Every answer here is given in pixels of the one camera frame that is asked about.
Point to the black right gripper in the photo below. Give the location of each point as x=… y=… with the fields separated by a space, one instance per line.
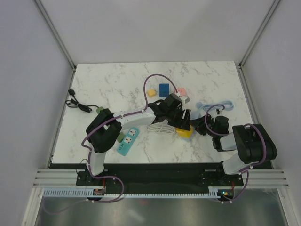
x=198 y=124

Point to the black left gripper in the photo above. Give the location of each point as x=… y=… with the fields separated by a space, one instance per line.
x=182 y=124

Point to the yellow cube socket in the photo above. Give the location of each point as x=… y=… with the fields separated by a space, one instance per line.
x=186 y=134

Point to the pink cube socket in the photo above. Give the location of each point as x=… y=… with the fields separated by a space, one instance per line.
x=181 y=92

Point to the blue cube socket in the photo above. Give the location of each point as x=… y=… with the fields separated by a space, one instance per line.
x=164 y=89

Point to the yellow plug adapter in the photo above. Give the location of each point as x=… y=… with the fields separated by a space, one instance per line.
x=151 y=93

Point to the teal power strip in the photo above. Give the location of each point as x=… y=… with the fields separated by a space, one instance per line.
x=128 y=141

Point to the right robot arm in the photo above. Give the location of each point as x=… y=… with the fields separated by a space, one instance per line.
x=252 y=143

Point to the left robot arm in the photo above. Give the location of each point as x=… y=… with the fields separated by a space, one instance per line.
x=104 y=130

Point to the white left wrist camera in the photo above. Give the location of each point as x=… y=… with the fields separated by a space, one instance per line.
x=184 y=99

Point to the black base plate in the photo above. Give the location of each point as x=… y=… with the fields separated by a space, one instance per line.
x=160 y=177

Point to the aluminium table frame rail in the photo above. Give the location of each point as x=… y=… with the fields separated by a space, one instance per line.
x=260 y=178

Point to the white slotted cable duct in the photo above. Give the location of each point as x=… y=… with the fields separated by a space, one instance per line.
x=93 y=193

